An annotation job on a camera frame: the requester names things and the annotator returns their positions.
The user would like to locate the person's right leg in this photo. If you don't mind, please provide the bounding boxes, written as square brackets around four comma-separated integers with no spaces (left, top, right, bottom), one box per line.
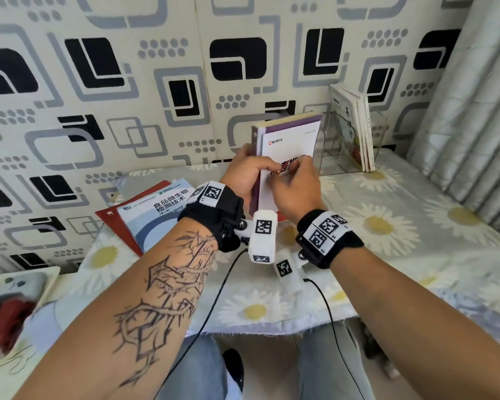
[297,321,376,400]

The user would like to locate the black right wrist strap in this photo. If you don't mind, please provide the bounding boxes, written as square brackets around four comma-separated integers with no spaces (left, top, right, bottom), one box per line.
[295,210,365,270]

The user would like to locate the black camera cable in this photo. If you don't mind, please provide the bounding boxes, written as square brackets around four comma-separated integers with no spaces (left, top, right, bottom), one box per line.
[153,248,251,400]
[303,278,366,400]

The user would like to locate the black wrist strap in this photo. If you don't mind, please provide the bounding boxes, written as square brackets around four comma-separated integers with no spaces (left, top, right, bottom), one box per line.
[295,210,365,270]
[178,181,246,253]

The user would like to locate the daisy print tablecloth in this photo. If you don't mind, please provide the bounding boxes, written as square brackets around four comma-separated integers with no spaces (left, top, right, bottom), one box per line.
[64,149,500,343]

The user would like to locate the white and green illustrated book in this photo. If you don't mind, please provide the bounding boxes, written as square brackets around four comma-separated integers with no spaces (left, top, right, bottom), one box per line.
[329,83,366,172]

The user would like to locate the person's right forearm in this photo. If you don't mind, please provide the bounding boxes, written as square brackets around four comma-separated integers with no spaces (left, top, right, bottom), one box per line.
[328,245,500,400]

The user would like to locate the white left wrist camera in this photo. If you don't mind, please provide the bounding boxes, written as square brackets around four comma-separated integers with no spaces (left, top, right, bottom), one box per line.
[239,210,278,265]

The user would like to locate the black left camera cable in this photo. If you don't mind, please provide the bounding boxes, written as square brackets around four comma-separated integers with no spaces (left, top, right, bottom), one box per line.
[153,248,251,400]

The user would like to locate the clear acrylic book stand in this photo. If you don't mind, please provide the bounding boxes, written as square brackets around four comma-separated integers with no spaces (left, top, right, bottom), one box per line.
[316,110,391,176]

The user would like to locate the blue and white textbook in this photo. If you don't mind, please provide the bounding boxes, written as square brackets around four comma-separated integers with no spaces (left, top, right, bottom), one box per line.
[117,177,192,257]

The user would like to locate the white and purple book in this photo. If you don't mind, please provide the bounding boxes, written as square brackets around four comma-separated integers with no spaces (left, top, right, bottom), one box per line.
[250,112,324,224]

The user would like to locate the person's left leg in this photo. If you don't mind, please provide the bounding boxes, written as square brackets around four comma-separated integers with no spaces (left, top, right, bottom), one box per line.
[160,334,232,400]

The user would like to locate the black left wrist strap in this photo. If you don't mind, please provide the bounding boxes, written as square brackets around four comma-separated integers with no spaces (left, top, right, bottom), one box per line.
[178,181,246,253]

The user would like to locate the red book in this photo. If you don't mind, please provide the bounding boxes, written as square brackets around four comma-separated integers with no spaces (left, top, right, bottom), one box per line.
[94,181,172,255]

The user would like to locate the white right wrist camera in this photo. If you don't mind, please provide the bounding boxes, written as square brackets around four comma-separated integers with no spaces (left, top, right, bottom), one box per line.
[274,250,307,294]

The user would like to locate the person's left hand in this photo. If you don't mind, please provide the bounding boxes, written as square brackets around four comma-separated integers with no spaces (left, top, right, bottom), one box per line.
[221,143,282,208]

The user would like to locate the black right camera cable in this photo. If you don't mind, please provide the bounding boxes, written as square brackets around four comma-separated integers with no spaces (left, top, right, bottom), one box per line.
[303,278,366,400]

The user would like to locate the grey curtain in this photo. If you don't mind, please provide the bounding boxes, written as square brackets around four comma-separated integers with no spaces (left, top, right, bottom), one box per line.
[405,0,500,246]

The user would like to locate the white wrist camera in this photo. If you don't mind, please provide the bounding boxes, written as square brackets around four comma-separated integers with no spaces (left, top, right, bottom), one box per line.
[239,210,278,265]
[274,250,307,294]

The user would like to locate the person's leg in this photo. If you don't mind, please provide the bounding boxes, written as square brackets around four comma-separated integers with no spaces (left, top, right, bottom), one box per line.
[160,334,232,400]
[297,321,376,400]

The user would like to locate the person's right hand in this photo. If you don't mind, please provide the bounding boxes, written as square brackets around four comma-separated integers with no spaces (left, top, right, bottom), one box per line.
[267,156,326,225]

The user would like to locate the person's left forearm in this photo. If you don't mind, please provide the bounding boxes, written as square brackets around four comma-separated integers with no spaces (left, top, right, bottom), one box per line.
[23,216,219,400]

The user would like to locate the black shoe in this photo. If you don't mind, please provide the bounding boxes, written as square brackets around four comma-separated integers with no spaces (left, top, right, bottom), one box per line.
[221,348,245,393]

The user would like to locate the thin white book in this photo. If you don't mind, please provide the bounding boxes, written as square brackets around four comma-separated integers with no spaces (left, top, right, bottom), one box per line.
[358,95,376,172]

